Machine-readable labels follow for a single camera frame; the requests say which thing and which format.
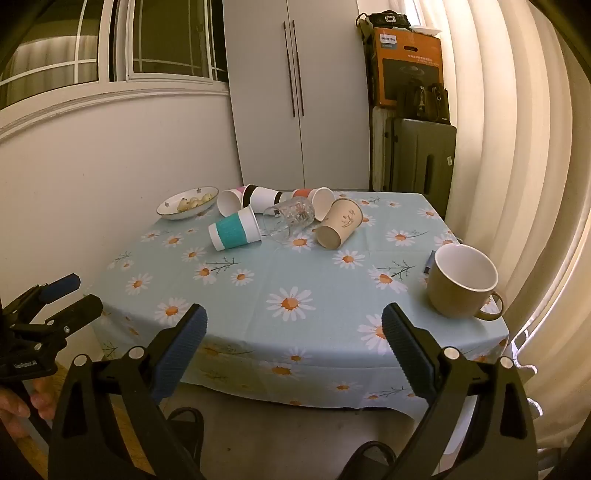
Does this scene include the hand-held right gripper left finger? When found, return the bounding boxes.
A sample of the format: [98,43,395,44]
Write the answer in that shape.
[48,303,208,480]

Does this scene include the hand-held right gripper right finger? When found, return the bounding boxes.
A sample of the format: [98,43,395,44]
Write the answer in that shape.
[381,302,541,480]

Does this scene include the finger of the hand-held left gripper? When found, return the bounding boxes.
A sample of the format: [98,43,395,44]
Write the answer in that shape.
[13,294,103,343]
[0,274,80,324]

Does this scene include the white paper cup teal band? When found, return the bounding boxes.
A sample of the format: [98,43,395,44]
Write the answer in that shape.
[208,205,262,251]

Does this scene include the beige paper cup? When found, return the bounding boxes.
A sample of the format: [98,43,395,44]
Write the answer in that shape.
[315,198,364,250]

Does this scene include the white paper cup pink band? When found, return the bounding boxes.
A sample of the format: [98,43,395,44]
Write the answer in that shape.
[217,186,246,217]

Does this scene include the white paper cup black band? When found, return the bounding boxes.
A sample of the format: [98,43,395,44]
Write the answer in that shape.
[242,184,283,214]

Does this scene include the clear glass cup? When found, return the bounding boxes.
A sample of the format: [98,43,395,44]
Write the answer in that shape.
[262,196,316,241]

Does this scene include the white paper cup red band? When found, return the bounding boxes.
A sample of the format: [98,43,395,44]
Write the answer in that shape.
[292,187,336,222]

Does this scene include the person's left hand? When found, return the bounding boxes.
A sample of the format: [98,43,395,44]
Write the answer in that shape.
[0,385,58,440]

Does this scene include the brown ceramic mug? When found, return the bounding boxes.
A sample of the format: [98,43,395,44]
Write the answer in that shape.
[427,243,505,322]

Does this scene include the white flower print bowl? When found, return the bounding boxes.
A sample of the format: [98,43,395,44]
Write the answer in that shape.
[156,186,220,221]

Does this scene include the yellowish food pieces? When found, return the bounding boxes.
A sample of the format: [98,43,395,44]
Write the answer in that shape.
[178,193,216,213]

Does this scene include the grey suitcase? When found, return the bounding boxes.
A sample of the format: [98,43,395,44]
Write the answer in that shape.
[385,116,458,217]

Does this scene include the cream curtain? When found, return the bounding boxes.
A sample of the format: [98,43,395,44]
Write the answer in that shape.
[416,0,591,448]

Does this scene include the white framed window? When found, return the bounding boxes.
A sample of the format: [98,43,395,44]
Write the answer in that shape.
[0,0,229,109]

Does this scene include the white wardrobe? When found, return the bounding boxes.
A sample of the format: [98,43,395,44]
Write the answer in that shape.
[223,0,376,192]

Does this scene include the orange cardboard box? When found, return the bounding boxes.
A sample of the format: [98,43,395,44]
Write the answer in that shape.
[372,27,445,109]

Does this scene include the black bag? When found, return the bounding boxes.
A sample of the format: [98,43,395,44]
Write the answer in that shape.
[355,11,411,33]

